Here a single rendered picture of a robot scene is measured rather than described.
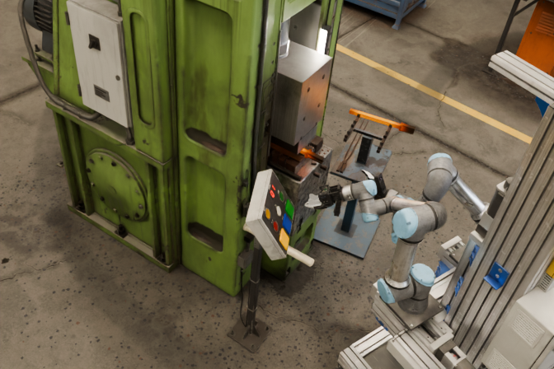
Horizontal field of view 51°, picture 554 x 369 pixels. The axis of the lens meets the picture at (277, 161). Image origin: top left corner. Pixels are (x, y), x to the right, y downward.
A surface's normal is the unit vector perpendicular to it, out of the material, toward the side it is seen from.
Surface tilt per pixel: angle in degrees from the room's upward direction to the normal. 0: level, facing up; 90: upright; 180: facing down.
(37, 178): 0
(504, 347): 90
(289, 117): 90
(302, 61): 0
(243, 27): 89
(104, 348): 0
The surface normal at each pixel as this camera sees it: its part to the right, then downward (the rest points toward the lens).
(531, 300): 0.08, -0.74
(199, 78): -0.54, 0.51
